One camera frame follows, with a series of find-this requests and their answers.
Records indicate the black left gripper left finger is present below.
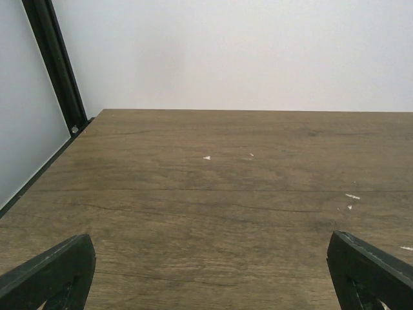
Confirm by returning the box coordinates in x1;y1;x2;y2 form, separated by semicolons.
1;234;96;309

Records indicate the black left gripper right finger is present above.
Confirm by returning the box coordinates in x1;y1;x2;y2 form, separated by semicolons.
327;231;412;309

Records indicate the black left frame post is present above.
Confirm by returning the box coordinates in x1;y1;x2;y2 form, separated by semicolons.
22;0;89;136

